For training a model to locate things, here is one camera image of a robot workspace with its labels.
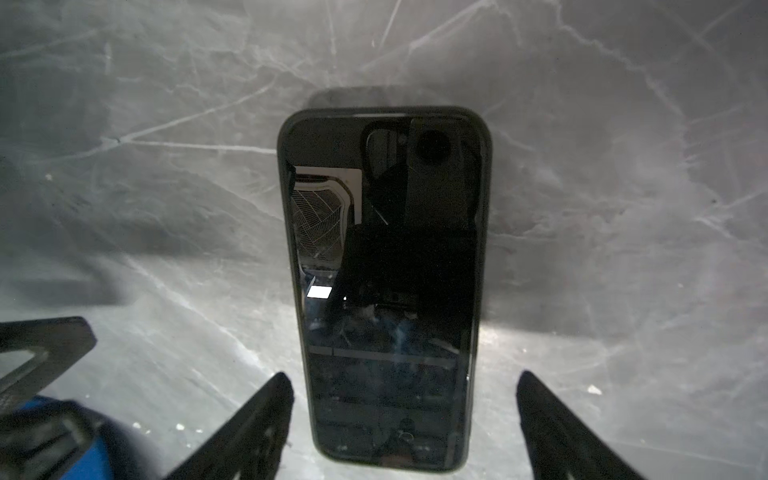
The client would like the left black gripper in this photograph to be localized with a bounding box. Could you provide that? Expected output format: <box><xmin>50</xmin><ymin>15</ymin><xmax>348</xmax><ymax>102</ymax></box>
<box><xmin>1</xmin><ymin>317</ymin><xmax>97</xmax><ymax>479</ymax></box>

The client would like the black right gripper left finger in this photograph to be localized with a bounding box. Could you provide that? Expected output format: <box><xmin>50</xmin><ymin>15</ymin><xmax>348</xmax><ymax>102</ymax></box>
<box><xmin>167</xmin><ymin>372</ymin><xmax>294</xmax><ymax>480</ymax></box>

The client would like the black phone case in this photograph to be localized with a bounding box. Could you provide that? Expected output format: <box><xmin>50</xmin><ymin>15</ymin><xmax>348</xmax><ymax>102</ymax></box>
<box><xmin>276</xmin><ymin>106</ymin><xmax>494</xmax><ymax>473</ymax></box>

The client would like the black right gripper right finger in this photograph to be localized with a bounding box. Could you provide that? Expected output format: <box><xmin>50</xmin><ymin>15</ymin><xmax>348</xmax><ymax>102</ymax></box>
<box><xmin>516</xmin><ymin>370</ymin><xmax>643</xmax><ymax>480</ymax></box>

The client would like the silver-edged smartphone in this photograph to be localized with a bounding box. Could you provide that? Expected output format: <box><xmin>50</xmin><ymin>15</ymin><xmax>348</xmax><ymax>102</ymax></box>
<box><xmin>277</xmin><ymin>107</ymin><xmax>492</xmax><ymax>473</ymax></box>

